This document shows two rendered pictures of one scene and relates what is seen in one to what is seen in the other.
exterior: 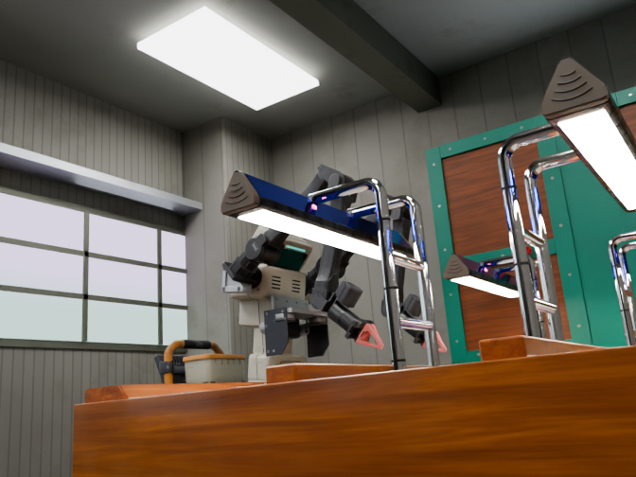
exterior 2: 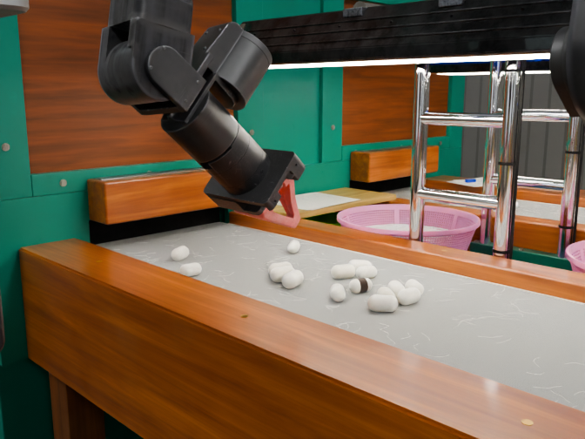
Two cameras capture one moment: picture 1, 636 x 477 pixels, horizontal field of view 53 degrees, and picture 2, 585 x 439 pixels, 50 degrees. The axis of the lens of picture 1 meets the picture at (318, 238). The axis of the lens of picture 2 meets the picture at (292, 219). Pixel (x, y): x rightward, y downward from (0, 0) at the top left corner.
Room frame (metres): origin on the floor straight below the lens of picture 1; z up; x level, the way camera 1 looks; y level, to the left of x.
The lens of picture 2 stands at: (2.08, 0.29, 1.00)
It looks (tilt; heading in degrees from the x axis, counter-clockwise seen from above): 11 degrees down; 282
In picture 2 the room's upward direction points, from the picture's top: straight up
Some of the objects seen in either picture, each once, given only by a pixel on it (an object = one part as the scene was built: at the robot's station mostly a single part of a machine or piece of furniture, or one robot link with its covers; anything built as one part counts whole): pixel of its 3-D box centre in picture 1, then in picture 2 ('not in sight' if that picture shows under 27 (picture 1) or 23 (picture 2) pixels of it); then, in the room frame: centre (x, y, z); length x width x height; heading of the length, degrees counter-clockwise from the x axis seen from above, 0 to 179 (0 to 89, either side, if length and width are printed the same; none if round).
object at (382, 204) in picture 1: (373, 299); not in sight; (1.25, -0.10, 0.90); 0.20 x 0.19 x 0.45; 147
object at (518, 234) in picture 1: (583, 262); not in sight; (1.03, -0.43, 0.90); 0.20 x 0.19 x 0.45; 147
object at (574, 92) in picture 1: (614, 150); not in sight; (0.99, -0.50, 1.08); 0.62 x 0.08 x 0.07; 147
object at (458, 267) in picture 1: (490, 277); (400, 32); (2.11, -0.57, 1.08); 0.62 x 0.08 x 0.07; 147
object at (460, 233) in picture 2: not in sight; (406, 240); (2.10, -0.90, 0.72); 0.27 x 0.27 x 0.10
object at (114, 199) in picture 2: not in sight; (173, 191); (2.51, -0.76, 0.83); 0.30 x 0.06 x 0.07; 57
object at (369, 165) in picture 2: not in sight; (396, 161); (2.14, -1.33, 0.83); 0.30 x 0.06 x 0.07; 57
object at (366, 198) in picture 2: not in sight; (321, 201); (2.28, -1.01, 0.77); 0.33 x 0.15 x 0.01; 57
